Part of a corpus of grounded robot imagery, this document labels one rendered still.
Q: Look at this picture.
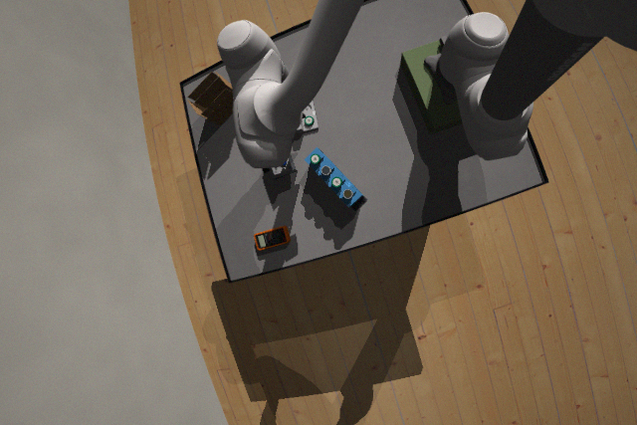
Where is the brown cardboard box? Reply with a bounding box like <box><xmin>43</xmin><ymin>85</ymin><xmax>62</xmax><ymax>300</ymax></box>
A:
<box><xmin>188</xmin><ymin>72</ymin><xmax>233</xmax><ymax>125</ymax></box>

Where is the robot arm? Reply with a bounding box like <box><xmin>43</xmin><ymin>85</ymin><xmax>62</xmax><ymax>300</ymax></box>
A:
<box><xmin>217</xmin><ymin>0</ymin><xmax>637</xmax><ymax>168</ymax></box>

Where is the orange digital multimeter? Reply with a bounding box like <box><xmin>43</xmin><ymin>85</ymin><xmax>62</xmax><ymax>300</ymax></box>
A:
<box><xmin>254</xmin><ymin>226</ymin><xmax>291</xmax><ymax>251</ymax></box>

